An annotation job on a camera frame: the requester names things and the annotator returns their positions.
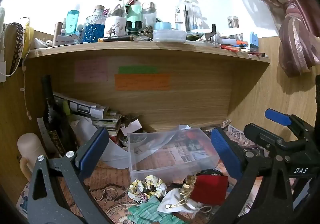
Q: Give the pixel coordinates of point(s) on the stack of papers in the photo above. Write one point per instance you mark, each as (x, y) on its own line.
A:
(85, 109)

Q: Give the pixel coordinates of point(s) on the white wall charger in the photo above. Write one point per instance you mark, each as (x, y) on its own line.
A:
(2, 71)

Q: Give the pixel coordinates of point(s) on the clear jar of sticks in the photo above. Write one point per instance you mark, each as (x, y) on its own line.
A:
(233, 22)

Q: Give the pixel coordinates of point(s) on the toothbrush blister package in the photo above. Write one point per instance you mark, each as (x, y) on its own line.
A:
(186, 14)

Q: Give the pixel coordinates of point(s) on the black and gold pen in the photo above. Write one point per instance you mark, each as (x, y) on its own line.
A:
(116, 39)

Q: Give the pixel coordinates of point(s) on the patterned headband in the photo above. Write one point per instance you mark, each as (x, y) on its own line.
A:
(17, 39)

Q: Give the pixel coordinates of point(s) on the light blue tape roll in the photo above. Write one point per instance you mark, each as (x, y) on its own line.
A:
(163, 25)

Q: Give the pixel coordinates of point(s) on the wooden shelf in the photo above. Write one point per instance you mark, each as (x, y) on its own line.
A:
(150, 51)

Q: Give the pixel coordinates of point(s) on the gold fabric scrunchie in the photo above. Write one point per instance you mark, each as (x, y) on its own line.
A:
(188, 185)

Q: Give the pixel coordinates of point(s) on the white box with red print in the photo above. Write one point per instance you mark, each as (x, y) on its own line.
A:
(68, 39)

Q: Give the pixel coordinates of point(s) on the white paper sheet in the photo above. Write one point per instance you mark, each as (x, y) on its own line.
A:
(112, 149)

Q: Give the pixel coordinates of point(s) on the teal mouthwash bottle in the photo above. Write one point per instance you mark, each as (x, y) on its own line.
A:
(72, 22)

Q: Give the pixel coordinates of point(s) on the green sticky note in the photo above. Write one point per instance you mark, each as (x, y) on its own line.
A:
(137, 69)

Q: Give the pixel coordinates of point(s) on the floral patterned scrunchie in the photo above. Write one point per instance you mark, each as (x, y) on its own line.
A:
(140, 186)

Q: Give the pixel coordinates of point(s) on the clear lidded plastic container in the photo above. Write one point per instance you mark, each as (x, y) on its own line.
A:
(169, 36)

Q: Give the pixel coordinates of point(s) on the green pump bottle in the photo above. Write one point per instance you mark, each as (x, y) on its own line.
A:
(133, 14)

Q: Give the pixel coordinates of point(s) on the clear plastic storage box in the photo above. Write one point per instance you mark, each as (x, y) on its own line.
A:
(160, 161)

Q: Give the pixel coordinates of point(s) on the dark wine bottle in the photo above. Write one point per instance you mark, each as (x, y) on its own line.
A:
(48, 104)

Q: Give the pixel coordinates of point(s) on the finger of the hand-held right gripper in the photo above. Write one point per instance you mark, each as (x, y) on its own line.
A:
(277, 116)
(262, 136)

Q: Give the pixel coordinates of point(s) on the cardboard tube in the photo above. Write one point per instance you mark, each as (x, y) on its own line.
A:
(57, 32)

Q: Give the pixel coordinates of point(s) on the nail polish bottle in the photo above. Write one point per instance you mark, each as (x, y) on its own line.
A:
(213, 29)

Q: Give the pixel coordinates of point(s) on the green striped cloth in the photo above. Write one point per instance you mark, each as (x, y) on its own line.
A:
(145, 211)

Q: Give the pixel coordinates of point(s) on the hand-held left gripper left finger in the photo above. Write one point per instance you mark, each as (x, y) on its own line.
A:
(93, 149)

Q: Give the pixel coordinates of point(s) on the red velvet pouch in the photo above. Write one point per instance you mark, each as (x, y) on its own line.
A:
(210, 189)

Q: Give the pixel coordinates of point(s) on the glass bottle with blue liquid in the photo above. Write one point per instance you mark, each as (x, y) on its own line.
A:
(93, 29)

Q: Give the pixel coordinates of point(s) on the tall clear glass bottle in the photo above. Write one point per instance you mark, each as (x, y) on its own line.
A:
(120, 1)

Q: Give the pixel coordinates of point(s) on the small white cardboard box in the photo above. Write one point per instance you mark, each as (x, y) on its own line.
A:
(131, 127)

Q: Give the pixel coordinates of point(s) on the pink striped curtain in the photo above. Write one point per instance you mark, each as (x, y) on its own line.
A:
(295, 39)

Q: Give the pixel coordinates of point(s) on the orange sticky note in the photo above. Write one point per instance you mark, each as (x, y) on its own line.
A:
(142, 82)

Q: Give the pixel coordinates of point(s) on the orange marker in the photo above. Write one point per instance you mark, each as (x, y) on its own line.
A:
(242, 43)

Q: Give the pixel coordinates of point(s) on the black binoculars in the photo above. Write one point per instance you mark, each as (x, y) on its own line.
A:
(133, 27)

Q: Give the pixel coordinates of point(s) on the beige plastic mug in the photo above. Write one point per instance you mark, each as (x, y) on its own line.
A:
(30, 146)

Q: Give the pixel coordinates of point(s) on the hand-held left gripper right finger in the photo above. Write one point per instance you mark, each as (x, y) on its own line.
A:
(225, 150)

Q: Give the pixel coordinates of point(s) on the blue pencil sharpener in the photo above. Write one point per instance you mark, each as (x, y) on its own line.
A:
(254, 42)

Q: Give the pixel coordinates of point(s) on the glass jar with silver lid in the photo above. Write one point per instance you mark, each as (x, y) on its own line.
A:
(148, 15)

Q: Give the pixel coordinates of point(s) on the white printed mug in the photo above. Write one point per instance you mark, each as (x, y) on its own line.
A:
(115, 26)

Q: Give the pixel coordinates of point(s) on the yellow cloth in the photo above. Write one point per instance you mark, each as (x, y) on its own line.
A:
(28, 36)

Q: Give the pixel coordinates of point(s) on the small ceramic bowl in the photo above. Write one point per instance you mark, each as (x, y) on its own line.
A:
(132, 141)

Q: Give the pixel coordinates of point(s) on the pink sticky note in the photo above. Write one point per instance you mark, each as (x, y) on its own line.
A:
(91, 70)

